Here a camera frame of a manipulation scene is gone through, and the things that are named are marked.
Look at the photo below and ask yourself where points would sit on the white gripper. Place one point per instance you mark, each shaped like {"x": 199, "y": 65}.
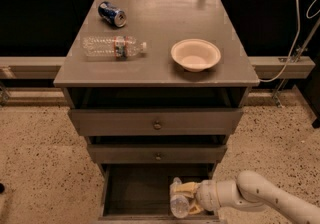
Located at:
{"x": 206, "y": 193}

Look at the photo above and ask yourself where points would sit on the blue white plastic bottle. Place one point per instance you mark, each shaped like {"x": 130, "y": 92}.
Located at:
{"x": 179, "y": 204}

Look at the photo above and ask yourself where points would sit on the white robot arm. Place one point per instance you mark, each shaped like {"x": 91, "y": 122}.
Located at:
{"x": 248, "y": 192}

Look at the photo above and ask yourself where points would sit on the brass middle drawer knob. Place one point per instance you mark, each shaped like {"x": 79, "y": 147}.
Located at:
{"x": 158, "y": 157}

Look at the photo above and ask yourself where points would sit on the brass drawer knob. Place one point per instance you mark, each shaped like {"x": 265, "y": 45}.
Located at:
{"x": 158, "y": 157}
{"x": 157, "y": 125}

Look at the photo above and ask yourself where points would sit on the grey open bottom drawer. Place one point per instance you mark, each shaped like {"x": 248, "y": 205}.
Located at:
{"x": 139, "y": 194}

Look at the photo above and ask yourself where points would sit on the brass top drawer knob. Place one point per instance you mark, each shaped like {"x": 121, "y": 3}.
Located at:
{"x": 157, "y": 125}

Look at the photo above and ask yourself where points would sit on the grey top drawer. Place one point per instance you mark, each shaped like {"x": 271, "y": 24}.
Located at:
{"x": 139, "y": 122}

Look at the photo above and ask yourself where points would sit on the grey middle drawer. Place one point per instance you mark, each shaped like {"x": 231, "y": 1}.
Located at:
{"x": 145, "y": 154}

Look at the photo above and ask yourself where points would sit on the grey wooden drawer cabinet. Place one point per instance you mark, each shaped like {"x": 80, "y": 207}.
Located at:
{"x": 153, "y": 80}

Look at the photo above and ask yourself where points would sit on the clear plastic water bottle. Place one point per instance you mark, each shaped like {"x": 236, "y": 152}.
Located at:
{"x": 114, "y": 46}

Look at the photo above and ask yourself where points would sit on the white paper bowl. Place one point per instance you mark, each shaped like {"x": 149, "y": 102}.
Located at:
{"x": 195, "y": 55}

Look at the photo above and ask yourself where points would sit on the blue soda can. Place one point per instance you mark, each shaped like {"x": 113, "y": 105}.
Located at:
{"x": 114, "y": 15}

